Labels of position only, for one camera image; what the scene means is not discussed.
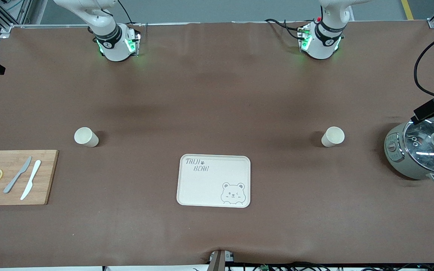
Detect white plastic cup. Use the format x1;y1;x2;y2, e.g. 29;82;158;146
74;127;99;148
321;126;345;148

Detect glass pot lid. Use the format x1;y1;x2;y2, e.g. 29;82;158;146
403;115;434;169

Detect grey-green electric cooking pot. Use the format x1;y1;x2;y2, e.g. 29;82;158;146
384;115;434;184

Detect white plastic knife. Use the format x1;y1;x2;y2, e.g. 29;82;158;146
20;160;42;201

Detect grey plastic knife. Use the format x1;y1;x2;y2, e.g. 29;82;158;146
3;156;32;194

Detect wooden cutting board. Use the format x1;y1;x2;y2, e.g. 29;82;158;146
0;150;59;206

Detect cream bear print tray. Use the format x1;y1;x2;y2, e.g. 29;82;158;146
176;154;251;208

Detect black base power cable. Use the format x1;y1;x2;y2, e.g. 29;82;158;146
264;18;305;40
117;0;142;27

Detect metal table clamp bracket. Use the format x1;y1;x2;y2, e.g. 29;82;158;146
208;249;235;271

